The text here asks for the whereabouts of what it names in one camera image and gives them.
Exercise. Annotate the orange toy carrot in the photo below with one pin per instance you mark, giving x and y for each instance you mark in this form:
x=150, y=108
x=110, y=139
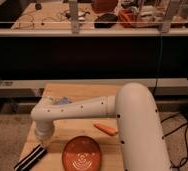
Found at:
x=106, y=129

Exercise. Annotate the orange round plate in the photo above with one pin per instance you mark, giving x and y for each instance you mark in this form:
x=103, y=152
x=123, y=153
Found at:
x=82, y=153

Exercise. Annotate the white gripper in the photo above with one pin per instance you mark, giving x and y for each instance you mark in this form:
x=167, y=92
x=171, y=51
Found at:
x=44, y=138

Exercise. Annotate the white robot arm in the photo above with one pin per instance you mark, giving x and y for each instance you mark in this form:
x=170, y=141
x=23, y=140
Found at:
x=132, y=105

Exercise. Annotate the black bowl on bench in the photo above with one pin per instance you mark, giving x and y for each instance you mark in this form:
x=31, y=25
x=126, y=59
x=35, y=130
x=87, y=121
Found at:
x=106, y=20

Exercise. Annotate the grey metal post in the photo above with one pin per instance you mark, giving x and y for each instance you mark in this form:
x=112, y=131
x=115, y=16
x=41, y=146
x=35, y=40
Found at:
x=73, y=7

